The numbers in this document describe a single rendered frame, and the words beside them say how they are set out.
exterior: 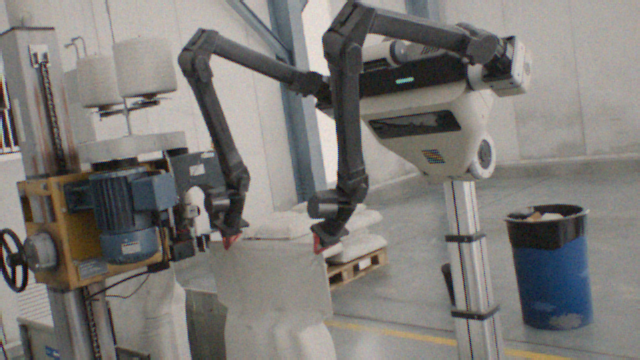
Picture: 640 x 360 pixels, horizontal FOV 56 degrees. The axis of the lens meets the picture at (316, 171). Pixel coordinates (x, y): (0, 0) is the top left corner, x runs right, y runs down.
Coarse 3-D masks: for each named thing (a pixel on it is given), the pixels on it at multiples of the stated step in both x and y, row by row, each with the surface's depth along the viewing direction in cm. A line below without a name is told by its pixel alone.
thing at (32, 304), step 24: (0, 120) 410; (0, 144) 419; (0, 168) 410; (0, 192) 410; (0, 216) 409; (0, 288) 406; (0, 312) 406; (24, 312) 417; (48, 312) 429; (0, 336) 405
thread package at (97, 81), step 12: (84, 60) 184; (96, 60) 184; (108, 60) 186; (84, 72) 184; (96, 72) 184; (108, 72) 186; (84, 84) 185; (96, 84) 184; (108, 84) 186; (84, 96) 185; (96, 96) 184; (108, 96) 185; (120, 96) 188
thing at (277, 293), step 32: (224, 256) 195; (256, 256) 181; (288, 256) 173; (320, 256) 166; (224, 288) 197; (256, 288) 184; (288, 288) 175; (320, 288) 168; (256, 320) 180; (288, 320) 173; (320, 320) 169; (256, 352) 176; (288, 352) 169; (320, 352) 170
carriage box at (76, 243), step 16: (64, 176) 167; (80, 176) 170; (32, 192) 173; (48, 192) 166; (64, 192) 166; (64, 208) 166; (32, 224) 176; (48, 224) 169; (64, 224) 166; (80, 224) 169; (96, 224) 173; (64, 240) 165; (80, 240) 169; (96, 240) 173; (160, 240) 188; (64, 256) 165; (80, 256) 169; (96, 256) 172; (160, 256) 188; (48, 272) 174; (64, 272) 167; (112, 272) 176
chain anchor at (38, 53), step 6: (30, 48) 166; (36, 48) 168; (42, 48) 169; (30, 54) 166; (36, 54) 166; (42, 54) 169; (48, 54) 168; (36, 60) 166; (42, 60) 167; (48, 60) 168; (36, 66) 167; (48, 66) 170
